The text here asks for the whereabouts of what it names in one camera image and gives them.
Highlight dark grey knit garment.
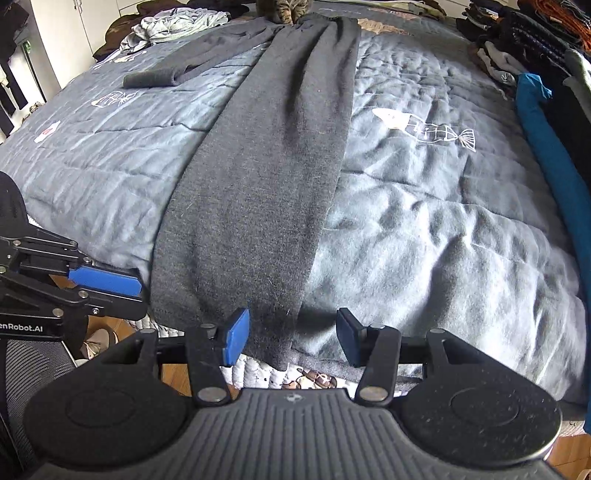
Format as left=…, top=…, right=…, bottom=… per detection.
left=123, top=14, right=361, bottom=370

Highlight blue-grey quilted bedspread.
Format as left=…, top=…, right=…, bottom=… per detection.
left=1, top=15, right=589, bottom=404

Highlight tabby cat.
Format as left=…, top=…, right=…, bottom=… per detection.
left=256, top=0, right=314, bottom=25

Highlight black mesh office chair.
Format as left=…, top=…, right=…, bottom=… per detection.
left=4, top=340, right=75, bottom=470

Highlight stack of dark folded clothes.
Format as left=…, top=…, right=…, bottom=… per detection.
left=456, top=1, right=590, bottom=182

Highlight teal blue garment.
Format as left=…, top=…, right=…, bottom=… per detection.
left=515, top=72, right=591, bottom=434

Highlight light grey crumpled shirt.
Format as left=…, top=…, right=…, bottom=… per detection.
left=119, top=7, right=230, bottom=54

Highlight brown crumpled garment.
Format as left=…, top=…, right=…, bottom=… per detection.
left=93, top=14, right=141, bottom=62

